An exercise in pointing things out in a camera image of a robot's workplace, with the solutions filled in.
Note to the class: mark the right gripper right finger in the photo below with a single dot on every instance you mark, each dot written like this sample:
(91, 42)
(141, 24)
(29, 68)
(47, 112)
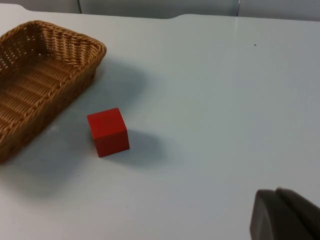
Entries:
(302, 207)

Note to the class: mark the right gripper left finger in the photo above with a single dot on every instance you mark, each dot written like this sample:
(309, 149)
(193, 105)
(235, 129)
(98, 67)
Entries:
(272, 220)

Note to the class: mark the red cube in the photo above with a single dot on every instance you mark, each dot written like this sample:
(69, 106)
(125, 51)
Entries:
(108, 131)

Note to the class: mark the brown wicker basket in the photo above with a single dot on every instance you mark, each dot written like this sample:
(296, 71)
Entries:
(37, 82)

